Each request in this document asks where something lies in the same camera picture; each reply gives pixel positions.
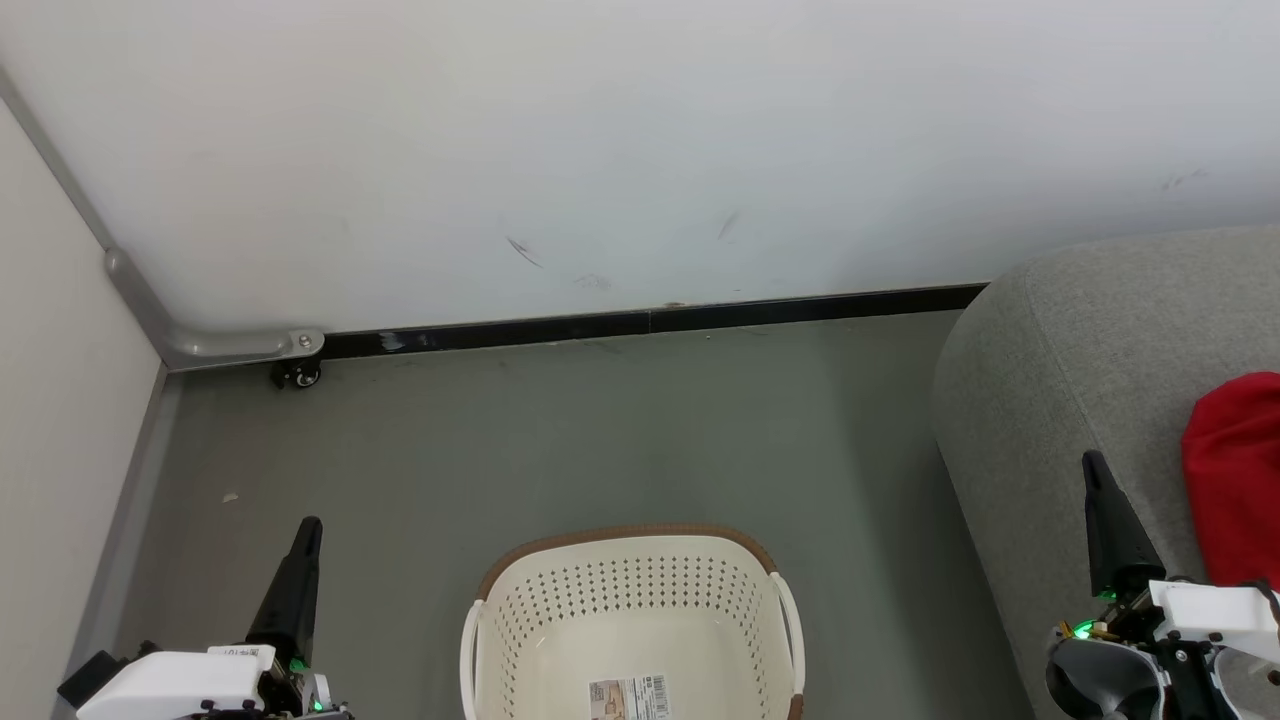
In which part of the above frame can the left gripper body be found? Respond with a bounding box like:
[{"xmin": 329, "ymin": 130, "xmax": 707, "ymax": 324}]
[{"xmin": 75, "ymin": 645, "xmax": 276, "ymax": 720}]

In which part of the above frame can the grey fabric sofa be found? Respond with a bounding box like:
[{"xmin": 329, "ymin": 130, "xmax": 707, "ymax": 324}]
[{"xmin": 930, "ymin": 225, "xmax": 1280, "ymax": 720}]

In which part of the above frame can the cream perforated laundry basket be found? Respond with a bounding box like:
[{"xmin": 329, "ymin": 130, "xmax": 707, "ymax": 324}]
[{"xmin": 460, "ymin": 524, "xmax": 806, "ymax": 720}]

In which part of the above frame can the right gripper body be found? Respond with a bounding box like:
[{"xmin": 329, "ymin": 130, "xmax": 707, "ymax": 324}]
[{"xmin": 1150, "ymin": 580, "xmax": 1280, "ymax": 661}]

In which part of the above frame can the black baseboard strip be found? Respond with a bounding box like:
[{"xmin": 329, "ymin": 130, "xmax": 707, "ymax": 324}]
[{"xmin": 322, "ymin": 283, "xmax": 989, "ymax": 361}]

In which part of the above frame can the grey metal corner rail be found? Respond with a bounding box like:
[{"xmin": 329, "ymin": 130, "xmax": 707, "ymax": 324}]
[{"xmin": 0, "ymin": 70, "xmax": 326, "ymax": 373}]

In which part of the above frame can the paper label sticker in basket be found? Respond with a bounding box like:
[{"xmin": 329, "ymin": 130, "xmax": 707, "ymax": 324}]
[{"xmin": 588, "ymin": 675, "xmax": 671, "ymax": 720}]

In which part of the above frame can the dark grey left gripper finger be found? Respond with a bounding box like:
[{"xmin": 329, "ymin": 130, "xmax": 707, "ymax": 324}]
[{"xmin": 245, "ymin": 517, "xmax": 323, "ymax": 666}]

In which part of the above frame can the plain red garment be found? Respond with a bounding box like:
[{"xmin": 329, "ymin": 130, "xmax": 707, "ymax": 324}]
[{"xmin": 1180, "ymin": 372, "xmax": 1280, "ymax": 591}]

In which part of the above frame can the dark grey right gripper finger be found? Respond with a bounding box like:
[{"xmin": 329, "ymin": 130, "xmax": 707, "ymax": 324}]
[{"xmin": 1083, "ymin": 451, "xmax": 1166, "ymax": 601}]

